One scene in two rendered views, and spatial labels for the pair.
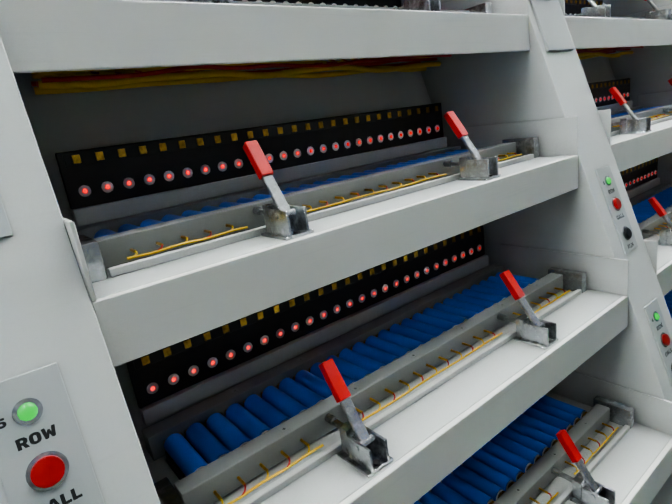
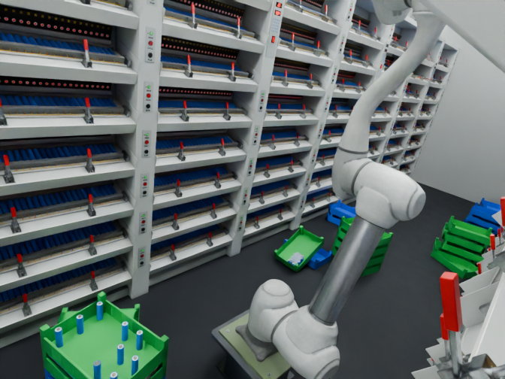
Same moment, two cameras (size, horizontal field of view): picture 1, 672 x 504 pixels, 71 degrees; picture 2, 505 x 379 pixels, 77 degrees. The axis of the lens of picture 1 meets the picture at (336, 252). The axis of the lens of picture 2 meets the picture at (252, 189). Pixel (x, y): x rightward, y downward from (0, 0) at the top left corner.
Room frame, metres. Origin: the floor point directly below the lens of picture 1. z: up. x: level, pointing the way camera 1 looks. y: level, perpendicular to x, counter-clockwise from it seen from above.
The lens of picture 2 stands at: (-1.15, 0.05, 1.27)
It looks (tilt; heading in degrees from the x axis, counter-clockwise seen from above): 22 degrees down; 345
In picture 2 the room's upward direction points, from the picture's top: 10 degrees clockwise
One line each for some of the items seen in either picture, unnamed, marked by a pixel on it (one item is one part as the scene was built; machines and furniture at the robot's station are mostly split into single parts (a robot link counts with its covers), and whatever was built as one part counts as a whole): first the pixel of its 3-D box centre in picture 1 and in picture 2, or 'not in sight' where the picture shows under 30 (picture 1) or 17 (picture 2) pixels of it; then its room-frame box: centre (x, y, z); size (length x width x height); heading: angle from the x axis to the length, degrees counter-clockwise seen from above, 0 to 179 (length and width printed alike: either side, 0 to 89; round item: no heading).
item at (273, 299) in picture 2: not in sight; (273, 307); (-0.23, -0.36, 0.38); 0.18 x 0.16 x 0.22; 25
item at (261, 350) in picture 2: not in sight; (268, 330); (-0.21, -0.37, 0.24); 0.22 x 0.18 x 0.06; 115
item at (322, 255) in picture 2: not in sight; (306, 250); (0.69, -0.93, 0.04); 0.30 x 0.20 x 0.08; 35
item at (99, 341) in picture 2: not in sight; (105, 343); (-0.42, 0.21, 0.44); 0.30 x 0.20 x 0.08; 49
